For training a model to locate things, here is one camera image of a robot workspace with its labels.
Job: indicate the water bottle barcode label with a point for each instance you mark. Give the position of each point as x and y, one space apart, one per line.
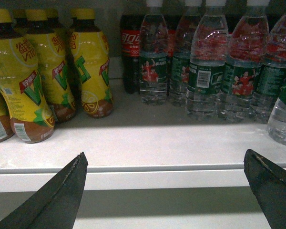
207 62

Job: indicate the middle lemon tea bottle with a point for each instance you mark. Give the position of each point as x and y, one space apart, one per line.
52 64

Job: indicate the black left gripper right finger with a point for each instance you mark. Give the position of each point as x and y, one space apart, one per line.
267 181

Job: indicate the far left water bottle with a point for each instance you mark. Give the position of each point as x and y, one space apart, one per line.
153 55

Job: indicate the cola bottle behind water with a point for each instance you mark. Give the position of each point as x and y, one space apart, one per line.
129 32

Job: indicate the yellow lemon tea bottle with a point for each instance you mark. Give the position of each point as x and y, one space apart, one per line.
90 50

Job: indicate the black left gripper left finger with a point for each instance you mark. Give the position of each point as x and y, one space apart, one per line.
55 205

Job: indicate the water bottle athletes label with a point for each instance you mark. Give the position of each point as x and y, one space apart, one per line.
246 48
182 49

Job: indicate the front lemon tea bottle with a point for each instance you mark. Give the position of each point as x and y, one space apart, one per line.
31 119

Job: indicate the rear water bottle athletes label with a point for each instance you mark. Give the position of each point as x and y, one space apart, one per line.
182 49

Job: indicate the white metal shelf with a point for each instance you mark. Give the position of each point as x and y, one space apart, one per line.
140 147

